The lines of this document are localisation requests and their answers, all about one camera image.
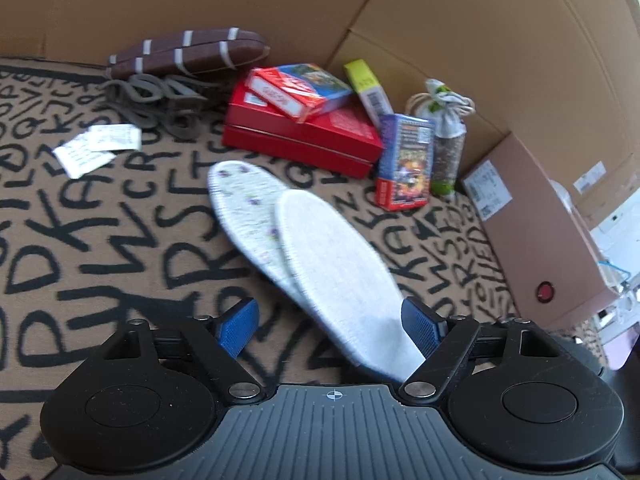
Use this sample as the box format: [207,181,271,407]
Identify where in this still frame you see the brown striped pouch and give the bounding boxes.
[107,27,271,80]

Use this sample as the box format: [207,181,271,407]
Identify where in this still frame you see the small brown cardboard box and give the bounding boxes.
[460,132,640,332]

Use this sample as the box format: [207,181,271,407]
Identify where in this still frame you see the red card box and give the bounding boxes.
[247,67,326,124]

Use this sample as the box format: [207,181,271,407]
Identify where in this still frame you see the yellow-green small box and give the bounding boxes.
[343,59,394,126]

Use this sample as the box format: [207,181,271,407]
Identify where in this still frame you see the letter printed blanket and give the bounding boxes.
[0,56,608,480]

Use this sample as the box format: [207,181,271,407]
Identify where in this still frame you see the dark printed card box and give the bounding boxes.
[375,113,435,212]

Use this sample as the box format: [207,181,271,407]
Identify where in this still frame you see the patterned white insole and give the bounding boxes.
[206,159,326,314]

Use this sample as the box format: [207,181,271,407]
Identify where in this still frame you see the grey elastic straps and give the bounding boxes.
[97,73,209,139]

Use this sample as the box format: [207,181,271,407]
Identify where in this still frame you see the cardboard backdrop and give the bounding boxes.
[0,0,640,221]

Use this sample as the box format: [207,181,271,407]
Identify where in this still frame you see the plain white insole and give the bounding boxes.
[273,188,427,385]

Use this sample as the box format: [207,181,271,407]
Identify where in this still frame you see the flat red box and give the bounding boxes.
[221,82,385,180]

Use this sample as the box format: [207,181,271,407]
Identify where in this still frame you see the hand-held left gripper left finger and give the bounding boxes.
[102,297,266,403]

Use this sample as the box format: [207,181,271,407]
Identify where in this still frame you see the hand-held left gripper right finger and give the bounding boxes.
[398,296,563,404]

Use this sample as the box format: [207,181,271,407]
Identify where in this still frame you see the white shipping label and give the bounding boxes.
[572,162,606,194]

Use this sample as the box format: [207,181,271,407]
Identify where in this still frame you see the blue card box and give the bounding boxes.
[277,63,354,114]

